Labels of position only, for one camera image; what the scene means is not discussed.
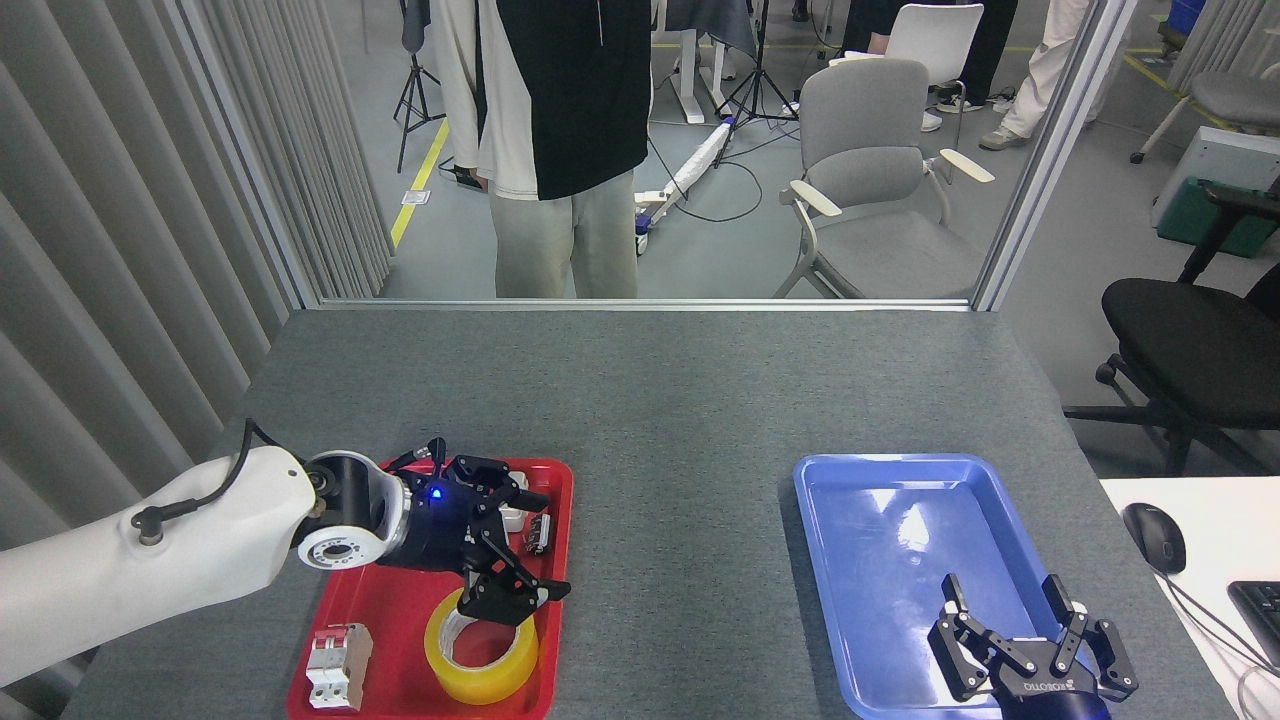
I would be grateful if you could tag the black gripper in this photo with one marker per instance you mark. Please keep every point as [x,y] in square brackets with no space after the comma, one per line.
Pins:
[1055,702]
[440,525]

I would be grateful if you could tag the yellow tape roll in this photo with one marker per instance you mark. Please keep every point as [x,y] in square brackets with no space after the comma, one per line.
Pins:
[500,686]

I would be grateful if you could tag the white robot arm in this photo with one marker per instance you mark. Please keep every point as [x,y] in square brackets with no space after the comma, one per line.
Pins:
[150,560]

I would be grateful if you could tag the small black cylindrical component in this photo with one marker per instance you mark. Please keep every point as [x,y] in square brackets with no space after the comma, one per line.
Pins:
[541,534]

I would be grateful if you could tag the red plastic tray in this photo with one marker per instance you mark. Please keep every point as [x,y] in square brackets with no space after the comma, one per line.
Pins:
[400,625]

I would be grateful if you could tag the black computer mouse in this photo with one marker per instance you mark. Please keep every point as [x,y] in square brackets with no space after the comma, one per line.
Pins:
[1155,535]

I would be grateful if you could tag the blue plastic tray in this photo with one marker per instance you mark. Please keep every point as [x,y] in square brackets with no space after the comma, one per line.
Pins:
[880,540]

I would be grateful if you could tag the white circuit breaker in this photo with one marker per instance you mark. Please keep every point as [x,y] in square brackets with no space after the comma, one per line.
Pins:
[335,665]

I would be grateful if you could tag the white desk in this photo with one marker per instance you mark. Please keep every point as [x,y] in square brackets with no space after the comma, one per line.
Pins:
[1220,520]

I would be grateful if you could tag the black keyboard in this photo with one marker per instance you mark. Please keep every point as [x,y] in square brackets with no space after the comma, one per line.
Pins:
[1262,620]

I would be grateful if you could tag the silver aluminium crossbar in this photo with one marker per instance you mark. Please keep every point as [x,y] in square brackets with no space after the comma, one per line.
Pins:
[720,304]

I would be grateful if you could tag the black office chair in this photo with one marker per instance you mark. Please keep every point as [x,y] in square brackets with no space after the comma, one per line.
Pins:
[1190,340]

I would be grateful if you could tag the white stand on wheels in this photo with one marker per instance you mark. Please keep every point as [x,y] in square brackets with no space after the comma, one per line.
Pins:
[690,165]

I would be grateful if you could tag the green box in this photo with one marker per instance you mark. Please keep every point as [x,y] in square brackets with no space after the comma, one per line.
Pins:
[1190,220]

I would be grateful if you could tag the person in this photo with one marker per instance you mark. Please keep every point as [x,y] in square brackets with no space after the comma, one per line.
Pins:
[990,40]
[590,80]
[865,25]
[1040,70]

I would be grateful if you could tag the grey pleated curtain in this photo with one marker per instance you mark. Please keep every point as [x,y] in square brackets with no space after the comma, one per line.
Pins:
[1230,40]
[100,250]

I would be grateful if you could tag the black tripod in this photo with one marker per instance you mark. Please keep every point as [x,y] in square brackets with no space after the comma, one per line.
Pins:
[757,60]
[411,30]

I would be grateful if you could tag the white power strip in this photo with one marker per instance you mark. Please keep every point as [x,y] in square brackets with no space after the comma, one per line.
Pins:
[1004,102]

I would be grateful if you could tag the grey chair cream armrests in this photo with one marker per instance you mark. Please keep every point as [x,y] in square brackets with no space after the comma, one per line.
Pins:
[870,120]

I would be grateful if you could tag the background table dark cloth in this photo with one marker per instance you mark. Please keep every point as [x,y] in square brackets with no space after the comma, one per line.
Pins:
[710,20]

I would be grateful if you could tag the grey office chair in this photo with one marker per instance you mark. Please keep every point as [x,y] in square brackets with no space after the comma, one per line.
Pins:
[1240,98]

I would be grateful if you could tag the white chair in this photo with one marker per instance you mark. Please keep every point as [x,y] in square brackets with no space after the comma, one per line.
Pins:
[935,35]

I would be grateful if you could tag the white push button switch box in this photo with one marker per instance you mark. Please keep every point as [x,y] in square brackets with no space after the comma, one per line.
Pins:
[516,520]

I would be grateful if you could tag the silver aluminium post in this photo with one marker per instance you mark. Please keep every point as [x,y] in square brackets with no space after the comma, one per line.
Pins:
[1055,150]

